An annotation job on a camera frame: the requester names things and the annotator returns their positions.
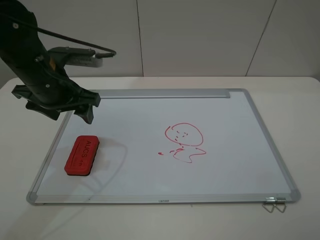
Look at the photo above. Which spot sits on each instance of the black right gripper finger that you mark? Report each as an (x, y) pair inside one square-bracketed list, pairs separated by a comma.
[(87, 97)]

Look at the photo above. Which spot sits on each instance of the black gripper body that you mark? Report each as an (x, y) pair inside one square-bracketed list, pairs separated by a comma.
[(50, 95)]

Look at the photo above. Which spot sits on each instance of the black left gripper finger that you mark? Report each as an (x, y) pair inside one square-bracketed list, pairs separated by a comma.
[(85, 112)]

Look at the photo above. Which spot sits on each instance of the red whiteboard eraser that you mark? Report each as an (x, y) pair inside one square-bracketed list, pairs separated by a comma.
[(82, 156)]

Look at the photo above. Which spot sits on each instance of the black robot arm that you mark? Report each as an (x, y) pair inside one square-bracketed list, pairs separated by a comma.
[(20, 46)]

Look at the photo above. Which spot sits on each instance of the white aluminium-framed whiteboard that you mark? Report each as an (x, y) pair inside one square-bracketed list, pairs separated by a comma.
[(168, 146)]

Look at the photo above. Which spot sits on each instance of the left metal binder clip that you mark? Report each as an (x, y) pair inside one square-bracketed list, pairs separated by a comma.
[(269, 204)]

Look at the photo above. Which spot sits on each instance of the metal binder clip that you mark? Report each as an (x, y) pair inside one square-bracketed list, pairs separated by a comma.
[(280, 204), (269, 204)]

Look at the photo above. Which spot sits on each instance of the right metal binder clip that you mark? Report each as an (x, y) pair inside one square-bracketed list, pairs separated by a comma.
[(280, 204)]

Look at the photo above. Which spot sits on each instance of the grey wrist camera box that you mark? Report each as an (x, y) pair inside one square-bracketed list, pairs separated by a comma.
[(75, 57)]

